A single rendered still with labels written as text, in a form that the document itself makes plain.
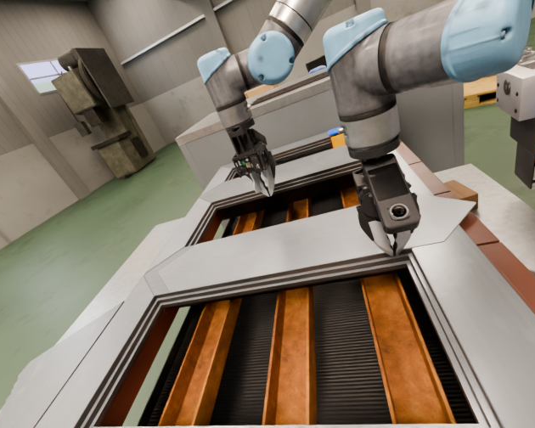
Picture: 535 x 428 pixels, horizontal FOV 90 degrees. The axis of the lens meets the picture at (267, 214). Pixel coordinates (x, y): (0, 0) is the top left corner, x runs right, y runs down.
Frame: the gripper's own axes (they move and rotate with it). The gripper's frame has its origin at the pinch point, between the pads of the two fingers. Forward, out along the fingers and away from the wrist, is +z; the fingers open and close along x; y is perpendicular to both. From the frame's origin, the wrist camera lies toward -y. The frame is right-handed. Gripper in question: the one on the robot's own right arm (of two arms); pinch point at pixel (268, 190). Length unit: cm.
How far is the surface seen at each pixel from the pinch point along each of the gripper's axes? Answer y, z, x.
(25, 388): 44, 12, -58
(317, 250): 22.4, 5.9, 11.6
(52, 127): -544, -85, -632
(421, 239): 25.2, 5.7, 30.5
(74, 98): -563, -122, -538
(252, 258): 20.9, 5.9, -3.5
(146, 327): 34.3, 8.1, -27.0
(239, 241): 12.8, 5.9, -8.9
